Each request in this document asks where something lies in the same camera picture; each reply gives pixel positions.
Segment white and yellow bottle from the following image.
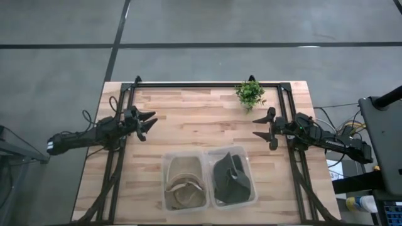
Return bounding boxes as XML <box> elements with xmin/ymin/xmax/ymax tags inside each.
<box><xmin>345</xmin><ymin>195</ymin><xmax>379</xmax><ymax>213</ymax></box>

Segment black aluminium table frame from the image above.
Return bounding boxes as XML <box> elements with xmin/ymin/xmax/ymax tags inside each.
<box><xmin>71</xmin><ymin>75</ymin><xmax>340</xmax><ymax>225</ymax></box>

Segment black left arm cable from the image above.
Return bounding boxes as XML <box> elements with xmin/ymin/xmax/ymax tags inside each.
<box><xmin>81</xmin><ymin>95</ymin><xmax>119</xmax><ymax>130</ymax></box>

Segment black keyboard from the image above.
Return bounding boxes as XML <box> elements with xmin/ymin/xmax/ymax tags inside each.
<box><xmin>381</xmin><ymin>200</ymin><xmax>402</xmax><ymax>226</ymax></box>

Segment black round pole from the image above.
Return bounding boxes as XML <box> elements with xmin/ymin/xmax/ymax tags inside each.
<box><xmin>372</xmin><ymin>85</ymin><xmax>402</xmax><ymax>109</ymax></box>

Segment yellow cable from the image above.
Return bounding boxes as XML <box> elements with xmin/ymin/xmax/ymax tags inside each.
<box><xmin>335</xmin><ymin>121</ymin><xmax>367</xmax><ymax>136</ymax></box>

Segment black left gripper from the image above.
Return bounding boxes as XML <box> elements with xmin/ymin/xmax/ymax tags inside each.
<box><xmin>124</xmin><ymin>105</ymin><xmax>158</xmax><ymax>142</ymax></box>

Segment grey metal stand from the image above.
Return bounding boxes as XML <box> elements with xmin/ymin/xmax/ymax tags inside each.
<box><xmin>0</xmin><ymin>124</ymin><xmax>51</xmax><ymax>226</ymax></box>

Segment white paper sheet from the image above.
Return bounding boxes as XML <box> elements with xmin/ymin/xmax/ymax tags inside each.
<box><xmin>326</xmin><ymin>159</ymin><xmax>345</xmax><ymax>181</ymax></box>

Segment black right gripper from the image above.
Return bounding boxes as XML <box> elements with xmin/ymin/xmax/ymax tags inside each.
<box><xmin>253</xmin><ymin>107</ymin><xmax>287</xmax><ymax>151</ymax></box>

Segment dark grey monitor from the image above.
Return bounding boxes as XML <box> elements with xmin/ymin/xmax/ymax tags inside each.
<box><xmin>357</xmin><ymin>96</ymin><xmax>402</xmax><ymax>197</ymax></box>

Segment black support beam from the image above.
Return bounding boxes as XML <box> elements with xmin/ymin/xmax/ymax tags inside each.
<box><xmin>331</xmin><ymin>171</ymin><xmax>387</xmax><ymax>195</ymax></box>

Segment green artificial plant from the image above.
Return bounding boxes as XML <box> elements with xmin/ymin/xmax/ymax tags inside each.
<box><xmin>234</xmin><ymin>80</ymin><xmax>267</xmax><ymax>112</ymax></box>

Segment clear plastic bin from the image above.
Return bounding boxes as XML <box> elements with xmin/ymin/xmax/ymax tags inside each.
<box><xmin>161</xmin><ymin>150</ymin><xmax>210</xmax><ymax>216</ymax></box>
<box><xmin>205</xmin><ymin>145</ymin><xmax>259</xmax><ymax>212</ymax></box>

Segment black power adapter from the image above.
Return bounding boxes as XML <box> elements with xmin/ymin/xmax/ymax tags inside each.
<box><xmin>340</xmin><ymin>125</ymin><xmax>357</xmax><ymax>139</ymax></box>

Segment black floor cable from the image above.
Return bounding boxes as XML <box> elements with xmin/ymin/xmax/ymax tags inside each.
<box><xmin>313</xmin><ymin>102</ymin><xmax>362</xmax><ymax>126</ymax></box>

